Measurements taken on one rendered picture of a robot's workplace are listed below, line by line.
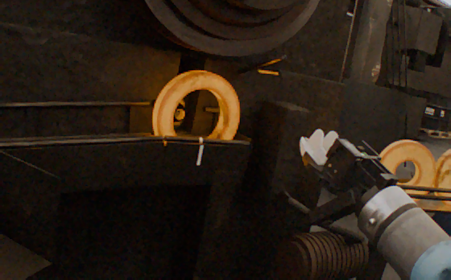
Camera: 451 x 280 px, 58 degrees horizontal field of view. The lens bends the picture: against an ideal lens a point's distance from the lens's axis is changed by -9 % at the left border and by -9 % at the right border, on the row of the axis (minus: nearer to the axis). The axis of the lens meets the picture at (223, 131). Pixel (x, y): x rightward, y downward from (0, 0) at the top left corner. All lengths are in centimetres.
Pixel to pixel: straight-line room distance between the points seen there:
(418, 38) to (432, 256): 813
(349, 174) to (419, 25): 802
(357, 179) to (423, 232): 15
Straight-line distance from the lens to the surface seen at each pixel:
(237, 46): 87
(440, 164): 111
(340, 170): 71
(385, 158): 106
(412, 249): 62
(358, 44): 529
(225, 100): 90
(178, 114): 96
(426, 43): 887
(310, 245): 98
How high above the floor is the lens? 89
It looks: 10 degrees down
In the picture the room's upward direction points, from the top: 12 degrees clockwise
